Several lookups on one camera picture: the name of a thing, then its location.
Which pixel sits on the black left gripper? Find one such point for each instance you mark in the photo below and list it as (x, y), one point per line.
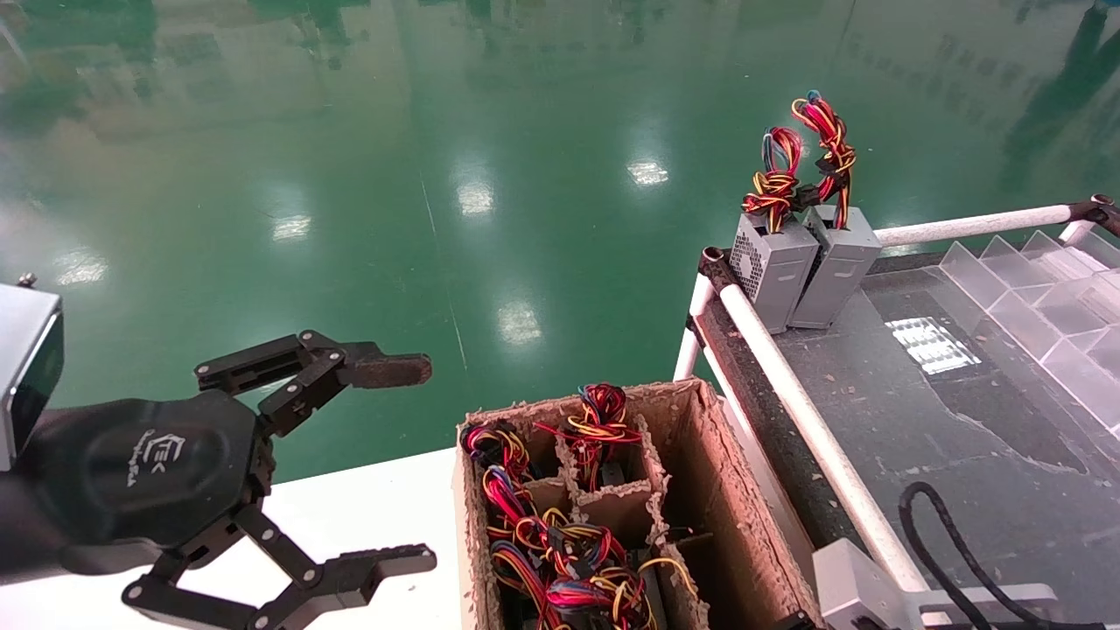
(131, 472)

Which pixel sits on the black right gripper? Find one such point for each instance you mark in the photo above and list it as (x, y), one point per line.
(794, 622)

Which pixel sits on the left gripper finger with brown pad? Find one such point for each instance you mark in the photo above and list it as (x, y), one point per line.
(381, 370)

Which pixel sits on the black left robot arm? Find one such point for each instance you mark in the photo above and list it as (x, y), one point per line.
(13, 534)

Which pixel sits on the brown cardboard box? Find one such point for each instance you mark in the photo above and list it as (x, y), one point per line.
(717, 490)

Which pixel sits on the brown cardboard divider insert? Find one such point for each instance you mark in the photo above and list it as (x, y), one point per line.
(617, 512)

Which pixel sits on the black pipe corner connector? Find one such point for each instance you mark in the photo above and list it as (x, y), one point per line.
(719, 267)
(1098, 212)

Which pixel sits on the clear acrylic divider rack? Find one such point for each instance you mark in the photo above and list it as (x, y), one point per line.
(1050, 324)

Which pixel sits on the short white pipe stub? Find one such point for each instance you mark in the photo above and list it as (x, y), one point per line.
(1078, 232)

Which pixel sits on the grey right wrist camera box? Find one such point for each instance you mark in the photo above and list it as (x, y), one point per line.
(862, 582)

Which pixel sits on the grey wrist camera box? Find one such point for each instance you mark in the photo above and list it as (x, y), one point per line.
(862, 582)
(22, 350)

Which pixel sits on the white lower frame strip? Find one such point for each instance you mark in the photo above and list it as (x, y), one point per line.
(783, 490)

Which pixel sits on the long white side rail pipe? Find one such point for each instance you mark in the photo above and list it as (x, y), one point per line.
(814, 429)

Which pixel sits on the white frame leg pipe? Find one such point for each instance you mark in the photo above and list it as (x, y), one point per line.
(685, 359)

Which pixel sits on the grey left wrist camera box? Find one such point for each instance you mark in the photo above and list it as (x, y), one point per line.
(22, 350)

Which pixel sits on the long white rear rail pipe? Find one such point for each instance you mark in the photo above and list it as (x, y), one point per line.
(962, 229)

